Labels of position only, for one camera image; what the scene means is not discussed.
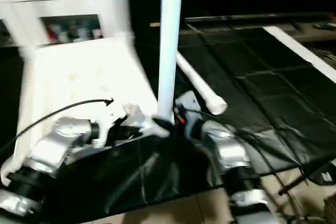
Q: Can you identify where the white plastic table leg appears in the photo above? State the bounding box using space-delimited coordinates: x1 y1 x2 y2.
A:
109 0 134 44
176 51 228 115
155 0 184 130

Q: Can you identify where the white plastic table top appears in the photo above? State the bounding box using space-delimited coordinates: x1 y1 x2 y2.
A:
0 34 171 185

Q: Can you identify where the black work mat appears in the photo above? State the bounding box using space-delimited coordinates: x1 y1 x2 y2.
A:
0 25 336 219

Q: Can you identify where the crumpled black plastic sheet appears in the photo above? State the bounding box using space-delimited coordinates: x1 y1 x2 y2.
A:
178 30 336 188

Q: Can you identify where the black bar with white label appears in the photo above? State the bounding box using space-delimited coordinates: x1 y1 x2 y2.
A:
276 164 336 197

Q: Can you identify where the dark low furniture silver edge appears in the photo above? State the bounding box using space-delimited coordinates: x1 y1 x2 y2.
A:
184 13 336 29

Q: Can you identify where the white cabinet with glass doors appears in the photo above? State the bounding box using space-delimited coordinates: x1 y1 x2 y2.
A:
0 0 129 47

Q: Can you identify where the black remote control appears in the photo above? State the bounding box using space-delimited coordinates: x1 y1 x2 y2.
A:
314 22 336 30

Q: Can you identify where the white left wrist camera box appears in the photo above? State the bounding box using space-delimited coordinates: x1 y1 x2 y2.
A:
97 104 142 146

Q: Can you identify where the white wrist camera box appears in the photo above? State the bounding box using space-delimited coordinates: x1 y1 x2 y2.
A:
174 92 201 114
97 104 142 146

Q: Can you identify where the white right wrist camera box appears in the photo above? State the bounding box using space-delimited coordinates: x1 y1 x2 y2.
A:
174 92 201 114

